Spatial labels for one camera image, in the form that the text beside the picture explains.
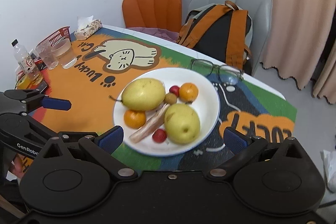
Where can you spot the yellow pear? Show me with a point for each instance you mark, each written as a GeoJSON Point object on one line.
{"type": "Point", "coordinates": [182, 123]}

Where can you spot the patterned tissue box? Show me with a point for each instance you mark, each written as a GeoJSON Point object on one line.
{"type": "Point", "coordinates": [88, 29]}

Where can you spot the frosted ribbed cup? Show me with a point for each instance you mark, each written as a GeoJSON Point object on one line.
{"type": "Point", "coordinates": [65, 53]}

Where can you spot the pink curtain panel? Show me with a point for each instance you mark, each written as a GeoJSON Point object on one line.
{"type": "Point", "coordinates": [288, 3]}
{"type": "Point", "coordinates": [328, 77]}

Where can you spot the yellow tape roll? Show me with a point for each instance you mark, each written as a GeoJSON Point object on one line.
{"type": "Point", "coordinates": [25, 82]}

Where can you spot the large white plastic bag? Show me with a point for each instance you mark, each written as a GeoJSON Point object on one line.
{"type": "Point", "coordinates": [329, 169]}

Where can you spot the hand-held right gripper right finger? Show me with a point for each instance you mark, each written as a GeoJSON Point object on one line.
{"type": "Point", "coordinates": [235, 138]}

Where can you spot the clear drink bottle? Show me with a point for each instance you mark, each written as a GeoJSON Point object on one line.
{"type": "Point", "coordinates": [25, 61]}

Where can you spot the small red fruit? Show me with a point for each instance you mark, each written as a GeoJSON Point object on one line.
{"type": "Point", "coordinates": [159, 135]}
{"type": "Point", "coordinates": [174, 90]}

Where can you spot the red mesh basket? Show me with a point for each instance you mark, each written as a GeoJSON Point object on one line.
{"type": "Point", "coordinates": [57, 35]}

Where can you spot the grey chair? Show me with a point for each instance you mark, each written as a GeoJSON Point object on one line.
{"type": "Point", "coordinates": [252, 3]}

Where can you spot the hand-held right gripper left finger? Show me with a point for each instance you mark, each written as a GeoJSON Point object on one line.
{"type": "Point", "coordinates": [113, 137]}

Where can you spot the orange and black backpack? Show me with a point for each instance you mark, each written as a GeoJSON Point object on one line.
{"type": "Point", "coordinates": [218, 35]}

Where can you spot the large yellow mango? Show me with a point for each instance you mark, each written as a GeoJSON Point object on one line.
{"type": "Point", "coordinates": [143, 94]}

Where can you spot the clear plastic cup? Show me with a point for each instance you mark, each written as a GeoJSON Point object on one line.
{"type": "Point", "coordinates": [48, 56]}

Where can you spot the peeled pomelo segment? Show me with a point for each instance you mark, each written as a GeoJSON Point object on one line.
{"type": "Point", "coordinates": [149, 125]}

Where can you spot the brown longan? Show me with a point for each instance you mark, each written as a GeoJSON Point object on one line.
{"type": "Point", "coordinates": [170, 98]}

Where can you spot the colourful cat printed mat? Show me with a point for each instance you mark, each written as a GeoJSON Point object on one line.
{"type": "Point", "coordinates": [84, 108]}

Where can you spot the black phone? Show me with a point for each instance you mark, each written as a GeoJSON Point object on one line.
{"type": "Point", "coordinates": [42, 86]}

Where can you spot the red packet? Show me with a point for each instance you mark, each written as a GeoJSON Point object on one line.
{"type": "Point", "coordinates": [39, 64]}

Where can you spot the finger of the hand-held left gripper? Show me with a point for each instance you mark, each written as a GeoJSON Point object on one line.
{"type": "Point", "coordinates": [56, 104]}
{"type": "Point", "coordinates": [76, 135]}

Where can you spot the orange chair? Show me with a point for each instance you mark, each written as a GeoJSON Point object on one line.
{"type": "Point", "coordinates": [152, 3]}

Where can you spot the person's left hand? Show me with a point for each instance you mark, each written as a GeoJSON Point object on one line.
{"type": "Point", "coordinates": [17, 166]}

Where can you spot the mauve cloth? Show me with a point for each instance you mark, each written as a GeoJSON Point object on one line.
{"type": "Point", "coordinates": [157, 32]}

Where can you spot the eyeglasses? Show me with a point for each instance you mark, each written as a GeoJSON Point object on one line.
{"type": "Point", "coordinates": [202, 66]}

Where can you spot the white round plate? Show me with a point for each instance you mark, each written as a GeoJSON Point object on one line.
{"type": "Point", "coordinates": [207, 108]}

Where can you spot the whole orange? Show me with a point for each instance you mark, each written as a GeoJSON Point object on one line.
{"type": "Point", "coordinates": [188, 91]}

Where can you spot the peeled mandarin half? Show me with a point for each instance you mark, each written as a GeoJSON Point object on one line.
{"type": "Point", "coordinates": [134, 119]}

